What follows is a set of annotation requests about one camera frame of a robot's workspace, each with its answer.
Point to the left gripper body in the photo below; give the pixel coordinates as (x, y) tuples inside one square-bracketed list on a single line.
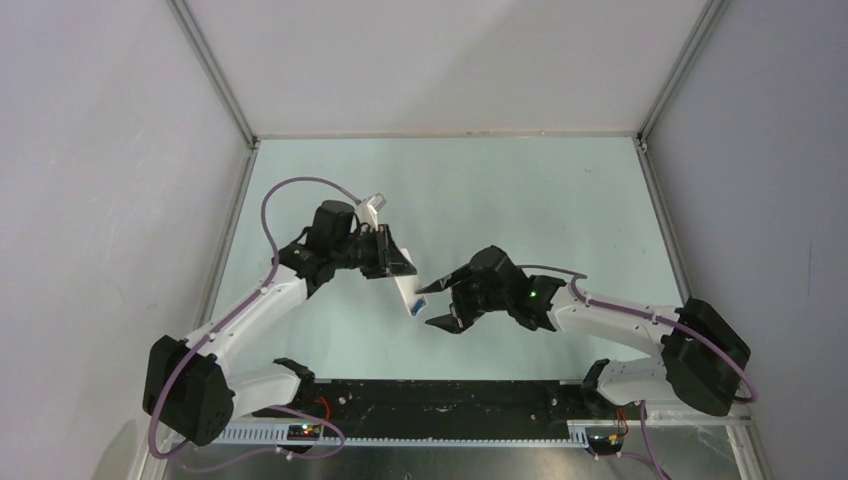
[(372, 252)]

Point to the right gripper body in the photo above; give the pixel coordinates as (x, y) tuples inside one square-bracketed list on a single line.
[(471, 299)]

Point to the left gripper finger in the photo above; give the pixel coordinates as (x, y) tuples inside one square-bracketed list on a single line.
[(393, 253), (400, 266)]

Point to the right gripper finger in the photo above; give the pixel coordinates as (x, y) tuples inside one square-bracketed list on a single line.
[(447, 323), (446, 282)]

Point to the white remote control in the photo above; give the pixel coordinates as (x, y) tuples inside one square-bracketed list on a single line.
[(406, 287)]

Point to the blue battery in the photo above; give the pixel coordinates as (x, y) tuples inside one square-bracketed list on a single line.
[(417, 307)]

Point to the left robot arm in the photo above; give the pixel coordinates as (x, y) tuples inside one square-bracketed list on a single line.
[(190, 386)]

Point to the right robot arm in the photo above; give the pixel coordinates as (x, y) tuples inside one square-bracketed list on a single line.
[(690, 352)]

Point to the right controller board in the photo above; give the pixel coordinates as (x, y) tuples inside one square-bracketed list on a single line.
[(605, 441)]

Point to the controller board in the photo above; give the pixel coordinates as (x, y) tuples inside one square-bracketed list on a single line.
[(303, 432), (605, 441)]

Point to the left controller board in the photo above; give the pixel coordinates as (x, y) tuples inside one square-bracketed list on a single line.
[(303, 432)]

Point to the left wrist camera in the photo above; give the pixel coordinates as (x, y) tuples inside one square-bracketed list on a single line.
[(366, 212)]

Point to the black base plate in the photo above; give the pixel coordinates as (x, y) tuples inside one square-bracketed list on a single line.
[(452, 410)]

